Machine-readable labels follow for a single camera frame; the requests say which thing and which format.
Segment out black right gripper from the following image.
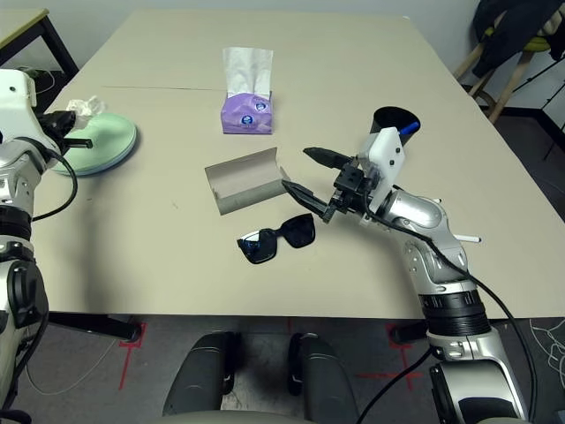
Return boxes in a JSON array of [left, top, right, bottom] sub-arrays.
[[281, 146, 383, 225]]

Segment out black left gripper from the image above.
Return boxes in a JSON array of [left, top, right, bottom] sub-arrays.
[[37, 110, 94, 149]]

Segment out green plate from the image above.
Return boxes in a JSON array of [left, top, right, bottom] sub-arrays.
[[50, 112, 139, 177]]

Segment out black sunglasses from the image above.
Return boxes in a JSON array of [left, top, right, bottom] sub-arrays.
[[237, 213, 317, 266]]

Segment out grey glasses case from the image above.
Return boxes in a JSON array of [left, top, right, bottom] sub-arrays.
[[204, 147, 292, 216]]

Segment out black plastic cup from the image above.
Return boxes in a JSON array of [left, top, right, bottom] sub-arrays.
[[369, 106, 421, 151]]

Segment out purple tissue box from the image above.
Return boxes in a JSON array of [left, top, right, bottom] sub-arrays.
[[219, 90, 275, 136]]

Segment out black table foot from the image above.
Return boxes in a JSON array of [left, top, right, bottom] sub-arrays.
[[390, 321, 429, 345], [48, 311, 142, 344]]

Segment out grey robot right leg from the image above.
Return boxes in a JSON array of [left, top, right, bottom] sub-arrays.
[[289, 331, 361, 424]]

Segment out grey robot leg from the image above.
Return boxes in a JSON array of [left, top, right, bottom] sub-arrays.
[[289, 331, 361, 424], [162, 330, 242, 419]]

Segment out wooden stool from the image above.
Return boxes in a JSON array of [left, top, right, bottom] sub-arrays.
[[453, 12, 538, 125]]

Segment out grey robot left leg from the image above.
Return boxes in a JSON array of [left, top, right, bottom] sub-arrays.
[[162, 330, 242, 419]]

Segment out dark jacket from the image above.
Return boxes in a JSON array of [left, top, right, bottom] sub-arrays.
[[471, 0, 565, 79]]

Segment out grey robot torso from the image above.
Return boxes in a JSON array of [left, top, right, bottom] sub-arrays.
[[162, 410, 319, 424]]

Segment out yellow-green cushion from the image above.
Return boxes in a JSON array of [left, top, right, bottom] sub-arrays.
[[483, 26, 553, 52]]

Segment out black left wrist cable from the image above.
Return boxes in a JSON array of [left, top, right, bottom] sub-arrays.
[[17, 136, 79, 222]]

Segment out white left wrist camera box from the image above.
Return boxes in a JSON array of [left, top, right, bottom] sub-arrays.
[[0, 68, 39, 147]]

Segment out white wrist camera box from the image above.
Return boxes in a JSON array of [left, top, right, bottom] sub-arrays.
[[0, 68, 39, 147], [357, 126, 407, 213]]

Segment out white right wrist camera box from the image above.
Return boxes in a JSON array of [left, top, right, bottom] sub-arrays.
[[357, 126, 407, 213]]

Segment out side table black frame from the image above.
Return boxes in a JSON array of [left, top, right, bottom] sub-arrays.
[[0, 8, 80, 74]]

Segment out thin white floor string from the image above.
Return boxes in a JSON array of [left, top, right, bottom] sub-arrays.
[[24, 335, 118, 397]]

